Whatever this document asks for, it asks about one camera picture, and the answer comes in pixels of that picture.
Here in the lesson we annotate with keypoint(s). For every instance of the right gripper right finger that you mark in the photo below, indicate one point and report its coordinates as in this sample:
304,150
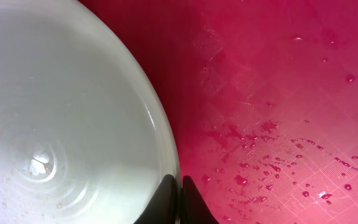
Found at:
193,209

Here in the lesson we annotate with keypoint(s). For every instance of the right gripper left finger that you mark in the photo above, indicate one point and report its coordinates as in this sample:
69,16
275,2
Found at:
162,206

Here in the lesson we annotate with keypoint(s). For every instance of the white plate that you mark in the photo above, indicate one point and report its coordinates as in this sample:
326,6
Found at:
83,135

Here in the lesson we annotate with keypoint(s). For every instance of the red plastic tray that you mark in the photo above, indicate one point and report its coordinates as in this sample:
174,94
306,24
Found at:
262,98

